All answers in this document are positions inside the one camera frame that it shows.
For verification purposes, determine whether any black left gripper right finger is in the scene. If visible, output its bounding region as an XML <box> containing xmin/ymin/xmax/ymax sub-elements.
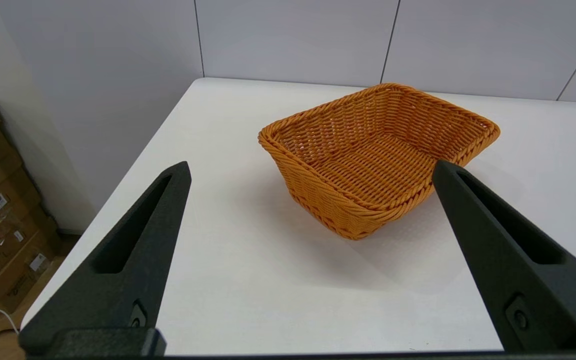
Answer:
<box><xmin>432</xmin><ymin>159</ymin><xmax>576</xmax><ymax>352</ymax></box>

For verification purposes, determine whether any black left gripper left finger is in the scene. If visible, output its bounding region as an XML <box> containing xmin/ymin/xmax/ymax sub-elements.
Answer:
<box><xmin>18</xmin><ymin>160</ymin><xmax>192</xmax><ymax>357</ymax></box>

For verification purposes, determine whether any orange woven wicker basket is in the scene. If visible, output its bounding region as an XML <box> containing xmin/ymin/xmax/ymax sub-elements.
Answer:
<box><xmin>258</xmin><ymin>82</ymin><xmax>501</xmax><ymax>241</ymax></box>

